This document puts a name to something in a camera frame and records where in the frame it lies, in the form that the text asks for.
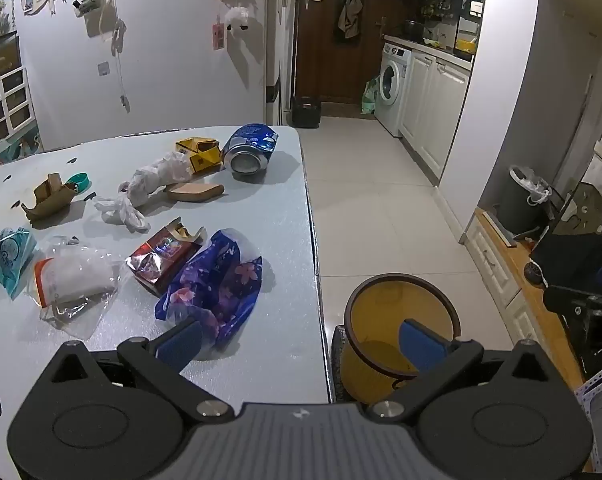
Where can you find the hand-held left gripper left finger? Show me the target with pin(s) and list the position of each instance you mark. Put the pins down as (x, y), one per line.
(178, 347)

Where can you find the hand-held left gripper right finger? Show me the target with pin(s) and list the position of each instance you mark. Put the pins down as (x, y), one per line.
(421, 347)

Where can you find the yellow bin with brown rim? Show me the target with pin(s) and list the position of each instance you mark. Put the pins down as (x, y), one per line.
(371, 320)

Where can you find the purple floral wrapper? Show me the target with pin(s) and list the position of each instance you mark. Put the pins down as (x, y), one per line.
(221, 285)

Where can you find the red box with foil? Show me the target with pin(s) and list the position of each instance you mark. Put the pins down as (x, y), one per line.
(163, 255)

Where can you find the clear plastic bag orange edge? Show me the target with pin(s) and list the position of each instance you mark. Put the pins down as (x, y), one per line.
(76, 275)

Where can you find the teal snack packet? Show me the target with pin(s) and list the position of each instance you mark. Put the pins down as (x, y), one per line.
(11, 260)

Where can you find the torn yellow cardboard box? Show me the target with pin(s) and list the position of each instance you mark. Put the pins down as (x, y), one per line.
(203, 160)

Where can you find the crushed blue can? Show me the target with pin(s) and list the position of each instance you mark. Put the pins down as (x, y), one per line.
(251, 147)

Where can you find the grey trash bin white liner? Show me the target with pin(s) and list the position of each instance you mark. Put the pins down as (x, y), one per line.
(518, 205)

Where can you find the small black round object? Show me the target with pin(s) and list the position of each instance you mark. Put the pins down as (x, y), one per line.
(534, 274)

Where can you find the dark tote bag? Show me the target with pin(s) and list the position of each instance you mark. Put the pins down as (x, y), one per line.
(576, 240)

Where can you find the low white cabinet wooden top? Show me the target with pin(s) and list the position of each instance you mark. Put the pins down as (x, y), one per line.
(501, 270)

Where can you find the flat brown cardboard piece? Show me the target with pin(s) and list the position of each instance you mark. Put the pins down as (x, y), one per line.
(196, 192)

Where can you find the crumpled white plastic bag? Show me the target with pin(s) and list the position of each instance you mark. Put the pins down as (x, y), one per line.
(153, 177)

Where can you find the torn brown cardboard box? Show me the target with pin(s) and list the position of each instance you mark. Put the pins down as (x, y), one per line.
(51, 200)

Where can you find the white kitchen cabinets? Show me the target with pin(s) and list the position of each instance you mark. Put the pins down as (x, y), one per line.
(436, 105)

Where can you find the green plastic bag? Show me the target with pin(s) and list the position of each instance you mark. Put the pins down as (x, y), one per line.
(371, 97)

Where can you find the black crate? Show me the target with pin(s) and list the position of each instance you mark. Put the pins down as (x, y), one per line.
(306, 112)

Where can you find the white washing machine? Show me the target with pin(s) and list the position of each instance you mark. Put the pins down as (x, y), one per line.
(393, 85)

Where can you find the white drawer cabinet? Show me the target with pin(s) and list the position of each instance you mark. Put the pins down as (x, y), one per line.
(6, 110)

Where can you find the black cooking pot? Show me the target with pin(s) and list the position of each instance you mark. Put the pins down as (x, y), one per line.
(413, 30)

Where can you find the brown wooden door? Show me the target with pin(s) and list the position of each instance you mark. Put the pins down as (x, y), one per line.
(326, 50)

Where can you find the pink hanging tag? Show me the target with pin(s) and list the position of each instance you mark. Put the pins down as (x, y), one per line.
(218, 37)

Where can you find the white refrigerator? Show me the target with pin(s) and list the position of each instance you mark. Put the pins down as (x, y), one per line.
(278, 35)

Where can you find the white plush toy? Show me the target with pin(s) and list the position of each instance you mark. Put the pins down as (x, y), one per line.
(237, 17)

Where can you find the glass tank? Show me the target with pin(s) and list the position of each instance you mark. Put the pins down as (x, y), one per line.
(1, 57)

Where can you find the hanging beige bag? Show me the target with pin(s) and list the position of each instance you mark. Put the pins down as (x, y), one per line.
(350, 10)

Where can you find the small wall hook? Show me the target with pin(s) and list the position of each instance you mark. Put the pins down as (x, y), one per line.
(103, 69)

